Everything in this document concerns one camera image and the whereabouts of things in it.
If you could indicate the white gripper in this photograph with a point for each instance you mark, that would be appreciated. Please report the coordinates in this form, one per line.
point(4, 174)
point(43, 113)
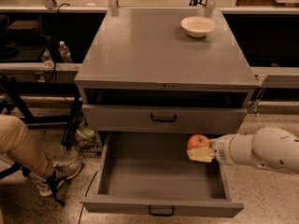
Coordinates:
point(220, 149)

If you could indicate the red apple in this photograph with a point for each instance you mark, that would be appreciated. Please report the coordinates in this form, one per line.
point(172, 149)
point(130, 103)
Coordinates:
point(198, 141)

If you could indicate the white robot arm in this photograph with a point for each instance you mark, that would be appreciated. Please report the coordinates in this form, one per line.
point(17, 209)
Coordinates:
point(269, 149)

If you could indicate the open grey lower drawer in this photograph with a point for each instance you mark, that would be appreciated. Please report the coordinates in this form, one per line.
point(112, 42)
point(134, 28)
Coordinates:
point(151, 174)

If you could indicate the grey drawer cabinet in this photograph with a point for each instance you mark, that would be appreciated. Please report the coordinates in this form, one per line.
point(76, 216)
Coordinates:
point(141, 56)

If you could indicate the closed grey upper drawer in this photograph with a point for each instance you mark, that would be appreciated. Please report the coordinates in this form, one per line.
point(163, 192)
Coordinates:
point(154, 119)

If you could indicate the white bowl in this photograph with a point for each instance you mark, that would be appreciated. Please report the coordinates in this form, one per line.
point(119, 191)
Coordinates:
point(196, 26)

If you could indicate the grey sneaker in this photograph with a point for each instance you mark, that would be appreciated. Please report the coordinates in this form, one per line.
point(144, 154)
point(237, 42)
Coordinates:
point(62, 173)

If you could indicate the clear water bottle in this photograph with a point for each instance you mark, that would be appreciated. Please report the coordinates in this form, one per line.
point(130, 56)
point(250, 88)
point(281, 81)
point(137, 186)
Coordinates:
point(65, 54)
point(47, 60)

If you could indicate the person leg beige trousers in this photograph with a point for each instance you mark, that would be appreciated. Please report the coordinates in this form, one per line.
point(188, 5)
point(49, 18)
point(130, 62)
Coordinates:
point(21, 146)

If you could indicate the black table frame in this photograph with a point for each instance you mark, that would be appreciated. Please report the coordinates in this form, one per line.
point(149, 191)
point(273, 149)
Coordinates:
point(42, 104)

